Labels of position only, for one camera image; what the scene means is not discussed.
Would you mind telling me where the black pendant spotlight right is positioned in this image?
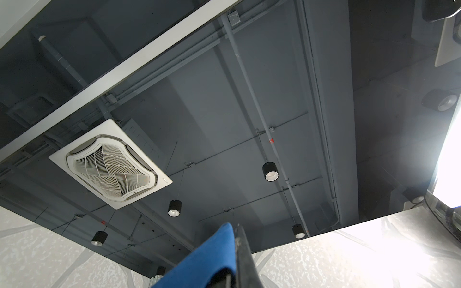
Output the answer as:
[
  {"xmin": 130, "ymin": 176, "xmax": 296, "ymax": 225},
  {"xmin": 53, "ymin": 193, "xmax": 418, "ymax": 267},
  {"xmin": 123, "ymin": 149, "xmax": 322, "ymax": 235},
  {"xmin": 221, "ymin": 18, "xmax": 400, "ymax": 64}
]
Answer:
[{"xmin": 292, "ymin": 224, "xmax": 306, "ymax": 240}]

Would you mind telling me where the bright LED light bar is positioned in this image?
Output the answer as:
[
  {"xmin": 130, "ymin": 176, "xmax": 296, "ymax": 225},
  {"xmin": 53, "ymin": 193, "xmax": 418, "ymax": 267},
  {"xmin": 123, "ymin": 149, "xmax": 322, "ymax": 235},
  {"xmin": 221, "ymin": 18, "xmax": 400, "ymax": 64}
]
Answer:
[{"xmin": 430, "ymin": 100, "xmax": 461, "ymax": 208}]

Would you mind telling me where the black pendant spotlight centre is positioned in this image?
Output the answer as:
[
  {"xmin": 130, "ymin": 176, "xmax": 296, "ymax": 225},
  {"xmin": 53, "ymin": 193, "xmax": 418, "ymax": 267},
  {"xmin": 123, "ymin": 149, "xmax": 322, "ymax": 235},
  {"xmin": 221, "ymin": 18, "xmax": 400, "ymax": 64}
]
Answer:
[{"xmin": 262, "ymin": 162, "xmax": 279, "ymax": 182}]

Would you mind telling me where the grey ceiling sprinkler pipe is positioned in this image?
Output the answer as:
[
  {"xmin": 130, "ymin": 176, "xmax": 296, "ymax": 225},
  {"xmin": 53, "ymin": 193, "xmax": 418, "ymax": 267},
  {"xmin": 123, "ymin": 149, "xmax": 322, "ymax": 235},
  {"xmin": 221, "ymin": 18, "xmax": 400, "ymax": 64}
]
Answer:
[{"xmin": 220, "ymin": 14, "xmax": 311, "ymax": 239}]

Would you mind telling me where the black pendant spotlight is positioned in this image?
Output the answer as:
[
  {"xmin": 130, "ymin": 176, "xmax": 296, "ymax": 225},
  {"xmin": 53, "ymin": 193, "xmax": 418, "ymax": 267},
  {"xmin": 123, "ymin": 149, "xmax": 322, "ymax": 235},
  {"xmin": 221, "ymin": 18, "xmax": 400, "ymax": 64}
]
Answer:
[
  {"xmin": 292, "ymin": 224, "xmax": 306, "ymax": 240},
  {"xmin": 91, "ymin": 231, "xmax": 108, "ymax": 247},
  {"xmin": 262, "ymin": 162, "xmax": 279, "ymax": 182},
  {"xmin": 168, "ymin": 199, "xmax": 182, "ymax": 217}
]

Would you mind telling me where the black pendant spotlight lower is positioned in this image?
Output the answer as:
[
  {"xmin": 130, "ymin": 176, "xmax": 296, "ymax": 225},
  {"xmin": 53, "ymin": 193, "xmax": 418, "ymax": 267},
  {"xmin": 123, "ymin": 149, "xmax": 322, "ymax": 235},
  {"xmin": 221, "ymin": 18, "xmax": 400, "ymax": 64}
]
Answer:
[{"xmin": 168, "ymin": 199, "xmax": 182, "ymax": 217}]

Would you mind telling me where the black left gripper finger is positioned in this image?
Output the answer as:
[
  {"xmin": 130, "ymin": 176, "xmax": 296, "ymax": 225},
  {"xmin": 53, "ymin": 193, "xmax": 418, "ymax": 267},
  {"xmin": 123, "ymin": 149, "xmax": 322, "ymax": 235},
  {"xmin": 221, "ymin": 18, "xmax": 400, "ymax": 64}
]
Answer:
[{"xmin": 235, "ymin": 225, "xmax": 264, "ymax": 288}]

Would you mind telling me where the blue zip jacket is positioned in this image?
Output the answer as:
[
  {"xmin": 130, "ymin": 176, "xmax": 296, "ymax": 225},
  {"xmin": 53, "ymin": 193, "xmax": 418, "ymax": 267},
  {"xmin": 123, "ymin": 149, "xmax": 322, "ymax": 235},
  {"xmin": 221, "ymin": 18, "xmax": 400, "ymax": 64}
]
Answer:
[{"xmin": 154, "ymin": 223, "xmax": 237, "ymax": 288}]

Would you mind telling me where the black pendant spotlight left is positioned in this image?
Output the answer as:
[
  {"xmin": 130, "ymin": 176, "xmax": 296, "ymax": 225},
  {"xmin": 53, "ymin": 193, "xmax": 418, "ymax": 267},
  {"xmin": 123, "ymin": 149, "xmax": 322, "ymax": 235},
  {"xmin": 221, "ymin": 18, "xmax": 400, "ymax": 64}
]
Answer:
[{"xmin": 91, "ymin": 231, "xmax": 108, "ymax": 247}]

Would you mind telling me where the ceiling cassette air conditioner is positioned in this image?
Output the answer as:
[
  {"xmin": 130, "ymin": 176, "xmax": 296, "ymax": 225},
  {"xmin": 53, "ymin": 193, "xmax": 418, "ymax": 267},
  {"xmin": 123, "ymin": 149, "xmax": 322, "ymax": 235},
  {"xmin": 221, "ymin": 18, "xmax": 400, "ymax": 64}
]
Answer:
[{"xmin": 49, "ymin": 119, "xmax": 173, "ymax": 210}]

